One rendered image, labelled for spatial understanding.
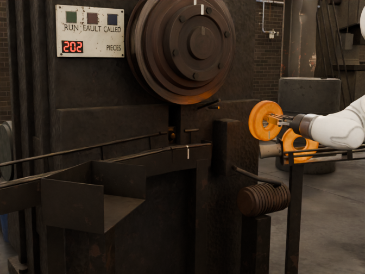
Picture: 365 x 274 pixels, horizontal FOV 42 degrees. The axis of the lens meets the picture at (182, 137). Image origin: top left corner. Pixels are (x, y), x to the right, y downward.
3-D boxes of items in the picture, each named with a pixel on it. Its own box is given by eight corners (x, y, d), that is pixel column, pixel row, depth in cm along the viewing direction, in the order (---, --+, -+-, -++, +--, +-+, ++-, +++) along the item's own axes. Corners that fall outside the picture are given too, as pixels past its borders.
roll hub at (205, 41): (162, 81, 173) (163, 2, 168) (222, 80, 188) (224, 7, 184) (170, 82, 168) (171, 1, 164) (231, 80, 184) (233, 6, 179)
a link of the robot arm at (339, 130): (311, 149, 159) (337, 135, 165) (349, 160, 146) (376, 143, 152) (307, 119, 155) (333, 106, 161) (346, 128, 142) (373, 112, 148)
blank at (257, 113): (247, 103, 177) (253, 104, 174) (277, 97, 185) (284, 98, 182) (247, 143, 181) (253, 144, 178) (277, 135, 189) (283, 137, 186)
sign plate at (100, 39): (56, 56, 169) (55, 5, 166) (122, 57, 183) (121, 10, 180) (58, 56, 167) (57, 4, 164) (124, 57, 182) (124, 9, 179)
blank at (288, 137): (294, 167, 205) (296, 169, 202) (274, 139, 203) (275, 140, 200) (323, 146, 203) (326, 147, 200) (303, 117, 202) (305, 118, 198)
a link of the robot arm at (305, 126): (327, 141, 163) (314, 137, 168) (329, 114, 161) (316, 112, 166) (309, 143, 158) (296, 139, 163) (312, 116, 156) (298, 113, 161)
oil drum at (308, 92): (262, 165, 476) (265, 76, 461) (302, 159, 508) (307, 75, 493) (307, 178, 427) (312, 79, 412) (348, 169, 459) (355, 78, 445)
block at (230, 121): (211, 172, 209) (212, 118, 205) (225, 170, 214) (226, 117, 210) (226, 177, 201) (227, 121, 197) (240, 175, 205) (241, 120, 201)
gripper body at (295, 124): (297, 137, 163) (278, 132, 170) (314, 135, 167) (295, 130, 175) (299, 116, 161) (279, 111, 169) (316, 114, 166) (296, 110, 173)
